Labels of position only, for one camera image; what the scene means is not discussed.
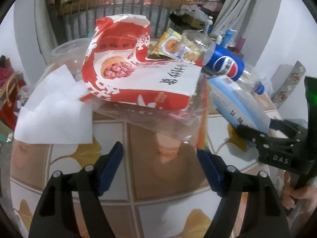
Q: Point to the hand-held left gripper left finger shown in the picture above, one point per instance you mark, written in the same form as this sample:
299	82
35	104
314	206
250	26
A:
109	168

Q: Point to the pink orange cloth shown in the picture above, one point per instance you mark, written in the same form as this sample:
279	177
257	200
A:
5	72

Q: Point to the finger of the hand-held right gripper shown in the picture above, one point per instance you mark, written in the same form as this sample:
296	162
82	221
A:
294	131
252	136

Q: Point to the red white paper bag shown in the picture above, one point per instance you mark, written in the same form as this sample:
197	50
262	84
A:
138	86

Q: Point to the yellow biscuit packet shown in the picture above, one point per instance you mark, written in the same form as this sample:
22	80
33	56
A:
171	45

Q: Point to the clear cola bottle blue label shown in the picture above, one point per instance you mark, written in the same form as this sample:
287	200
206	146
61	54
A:
226	64

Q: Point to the dark cloth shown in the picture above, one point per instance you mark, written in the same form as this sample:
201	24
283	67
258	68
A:
177	19

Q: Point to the brown paper gift bag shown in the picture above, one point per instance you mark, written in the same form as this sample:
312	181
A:
14	84

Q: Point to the purple container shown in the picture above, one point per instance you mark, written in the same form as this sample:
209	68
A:
242	44

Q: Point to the brown cardboard box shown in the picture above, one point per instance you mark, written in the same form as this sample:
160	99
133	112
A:
195	21

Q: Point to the person's right hand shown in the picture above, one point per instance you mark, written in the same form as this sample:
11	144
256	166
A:
287	193

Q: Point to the small white bottle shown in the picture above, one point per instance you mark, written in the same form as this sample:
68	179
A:
219	39

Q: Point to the pile of clothes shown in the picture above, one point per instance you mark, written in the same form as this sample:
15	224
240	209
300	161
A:
195	8

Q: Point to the clear plastic cup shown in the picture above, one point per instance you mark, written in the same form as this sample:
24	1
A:
66	50

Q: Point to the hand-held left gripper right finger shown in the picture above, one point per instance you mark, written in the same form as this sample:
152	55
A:
210	171

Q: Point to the clear plastic zip bag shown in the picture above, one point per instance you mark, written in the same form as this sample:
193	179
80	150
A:
173	124

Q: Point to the blue detergent bottle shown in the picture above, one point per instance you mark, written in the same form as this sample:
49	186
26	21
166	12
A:
229	38

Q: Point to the blue white medicine box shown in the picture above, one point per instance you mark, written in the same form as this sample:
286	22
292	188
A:
237	106

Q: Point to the tall white bottle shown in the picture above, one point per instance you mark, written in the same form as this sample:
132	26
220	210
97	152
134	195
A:
208	26

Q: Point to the grey floral patterned board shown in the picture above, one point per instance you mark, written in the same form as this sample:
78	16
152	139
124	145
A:
294	79

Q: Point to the red gift bag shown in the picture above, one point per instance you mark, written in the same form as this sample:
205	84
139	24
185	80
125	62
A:
7	114

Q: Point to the white paper sheet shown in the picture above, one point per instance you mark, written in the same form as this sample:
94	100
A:
54	124

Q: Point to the grey curtain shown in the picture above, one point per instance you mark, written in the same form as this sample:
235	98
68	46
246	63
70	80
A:
237	5

